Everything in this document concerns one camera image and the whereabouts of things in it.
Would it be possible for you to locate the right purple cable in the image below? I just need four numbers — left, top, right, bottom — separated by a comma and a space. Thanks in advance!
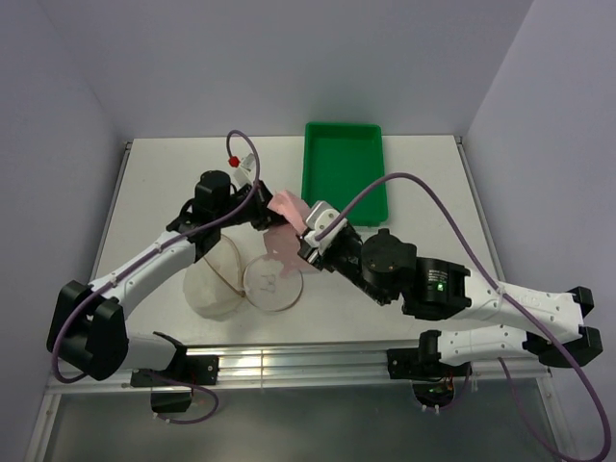
320, 172, 610, 462

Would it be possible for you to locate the white mesh laundry bag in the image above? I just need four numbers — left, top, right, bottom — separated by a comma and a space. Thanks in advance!
183, 236, 304, 319

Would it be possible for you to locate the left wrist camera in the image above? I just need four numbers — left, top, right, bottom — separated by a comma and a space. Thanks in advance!
228, 153, 256, 187

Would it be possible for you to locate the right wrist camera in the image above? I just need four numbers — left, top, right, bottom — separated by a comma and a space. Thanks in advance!
302, 200, 347, 248

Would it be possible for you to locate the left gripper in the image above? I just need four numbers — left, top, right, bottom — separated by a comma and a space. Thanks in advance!
215, 180, 299, 232

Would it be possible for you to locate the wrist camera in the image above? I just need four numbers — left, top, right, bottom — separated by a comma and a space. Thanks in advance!
302, 200, 347, 248
228, 153, 256, 187

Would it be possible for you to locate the green plastic tray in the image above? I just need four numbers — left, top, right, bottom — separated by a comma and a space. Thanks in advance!
301, 121, 385, 211

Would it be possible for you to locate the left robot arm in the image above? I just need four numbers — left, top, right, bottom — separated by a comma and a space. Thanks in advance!
46, 170, 285, 384

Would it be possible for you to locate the pink bra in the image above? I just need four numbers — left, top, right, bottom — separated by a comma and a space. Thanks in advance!
264, 190, 317, 276

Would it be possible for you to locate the purple cable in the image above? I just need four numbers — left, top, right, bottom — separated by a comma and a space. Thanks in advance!
50, 129, 264, 384
320, 172, 610, 462

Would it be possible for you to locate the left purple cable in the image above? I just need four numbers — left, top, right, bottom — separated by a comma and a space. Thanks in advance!
50, 129, 264, 384

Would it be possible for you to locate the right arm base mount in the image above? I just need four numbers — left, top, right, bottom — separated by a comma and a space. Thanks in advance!
386, 347, 436, 380

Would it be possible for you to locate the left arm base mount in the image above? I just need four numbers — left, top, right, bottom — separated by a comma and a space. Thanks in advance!
129, 353, 220, 418

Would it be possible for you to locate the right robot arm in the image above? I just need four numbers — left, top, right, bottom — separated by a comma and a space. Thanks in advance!
298, 224, 603, 375

